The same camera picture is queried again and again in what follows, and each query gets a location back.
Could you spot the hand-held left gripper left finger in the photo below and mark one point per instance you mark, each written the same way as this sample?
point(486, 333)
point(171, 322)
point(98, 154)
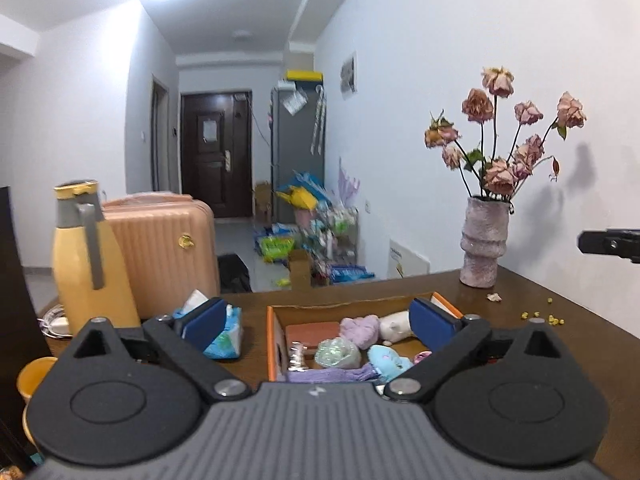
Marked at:
point(205, 325)

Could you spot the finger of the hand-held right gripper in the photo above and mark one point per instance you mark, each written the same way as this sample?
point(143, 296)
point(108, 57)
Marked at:
point(610, 245)

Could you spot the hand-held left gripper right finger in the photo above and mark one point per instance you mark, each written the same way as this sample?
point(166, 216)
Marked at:
point(432, 325)

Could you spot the orange-edged cardboard box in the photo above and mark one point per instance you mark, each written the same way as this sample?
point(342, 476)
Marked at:
point(272, 340)

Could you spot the lavender burlap pouch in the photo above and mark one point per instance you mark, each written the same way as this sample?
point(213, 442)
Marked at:
point(325, 375)

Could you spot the small pink soft item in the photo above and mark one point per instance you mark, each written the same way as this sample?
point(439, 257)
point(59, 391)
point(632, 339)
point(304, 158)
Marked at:
point(421, 357)

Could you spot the blue tissue pack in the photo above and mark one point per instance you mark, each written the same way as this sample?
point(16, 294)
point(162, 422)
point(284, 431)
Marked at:
point(227, 335)

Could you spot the white plush toy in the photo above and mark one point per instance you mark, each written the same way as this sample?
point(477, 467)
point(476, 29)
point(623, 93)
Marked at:
point(395, 325)

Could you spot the light blue plush toy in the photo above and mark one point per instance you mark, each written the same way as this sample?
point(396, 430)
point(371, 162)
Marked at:
point(390, 362)

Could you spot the black bag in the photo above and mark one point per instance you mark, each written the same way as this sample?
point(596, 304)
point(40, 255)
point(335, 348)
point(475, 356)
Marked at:
point(234, 272)

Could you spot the fallen dried petal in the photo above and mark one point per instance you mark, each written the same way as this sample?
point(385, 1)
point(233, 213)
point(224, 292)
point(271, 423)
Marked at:
point(494, 296)

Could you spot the white flat panel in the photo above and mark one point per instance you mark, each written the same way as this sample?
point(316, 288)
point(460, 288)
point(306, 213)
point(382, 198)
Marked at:
point(407, 260)

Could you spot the purple plush toy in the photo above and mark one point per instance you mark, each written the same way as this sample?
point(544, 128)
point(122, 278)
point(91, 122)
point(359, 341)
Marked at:
point(360, 330)

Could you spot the pink ribbed suitcase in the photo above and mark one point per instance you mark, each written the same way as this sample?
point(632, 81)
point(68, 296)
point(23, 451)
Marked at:
point(160, 255)

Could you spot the textured pale vase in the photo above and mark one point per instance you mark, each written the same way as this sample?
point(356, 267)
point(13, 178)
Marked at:
point(482, 245)

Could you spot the scattered yellow crumbs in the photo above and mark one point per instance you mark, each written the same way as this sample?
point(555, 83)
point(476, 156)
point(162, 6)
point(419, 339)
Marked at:
point(550, 318)

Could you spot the silver metallic object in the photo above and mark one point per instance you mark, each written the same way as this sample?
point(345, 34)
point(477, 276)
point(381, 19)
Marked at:
point(296, 357)

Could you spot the brick-red box insert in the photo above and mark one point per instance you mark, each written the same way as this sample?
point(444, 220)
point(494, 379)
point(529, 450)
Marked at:
point(312, 335)

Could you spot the small brown carton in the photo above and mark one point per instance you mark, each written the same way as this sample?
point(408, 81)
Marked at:
point(300, 270)

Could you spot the brown carton by refrigerator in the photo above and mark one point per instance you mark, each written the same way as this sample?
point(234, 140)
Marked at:
point(262, 205)

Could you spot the dried pink roses bouquet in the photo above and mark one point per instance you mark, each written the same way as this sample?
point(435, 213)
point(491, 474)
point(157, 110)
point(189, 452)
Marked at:
point(500, 170)

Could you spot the yellow thermos jug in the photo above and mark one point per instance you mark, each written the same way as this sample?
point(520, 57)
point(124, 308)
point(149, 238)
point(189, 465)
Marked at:
point(82, 270)

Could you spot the pile of colourful packets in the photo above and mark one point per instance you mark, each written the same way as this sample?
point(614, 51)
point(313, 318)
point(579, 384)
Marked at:
point(320, 230)

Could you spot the dark wooden door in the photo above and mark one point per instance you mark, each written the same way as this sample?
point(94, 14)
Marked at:
point(210, 160)

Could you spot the yellow cup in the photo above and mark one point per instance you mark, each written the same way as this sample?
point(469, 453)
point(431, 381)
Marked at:
point(35, 380)

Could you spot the grey refrigerator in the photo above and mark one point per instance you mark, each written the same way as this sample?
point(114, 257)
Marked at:
point(295, 160)

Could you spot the dark furniture panel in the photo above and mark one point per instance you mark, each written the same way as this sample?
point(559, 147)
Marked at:
point(15, 285)

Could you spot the yellow flat box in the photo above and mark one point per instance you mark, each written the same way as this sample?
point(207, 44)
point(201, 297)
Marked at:
point(304, 75)

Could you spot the wall poster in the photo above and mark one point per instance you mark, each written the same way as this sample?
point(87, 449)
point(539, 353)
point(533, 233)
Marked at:
point(348, 75)

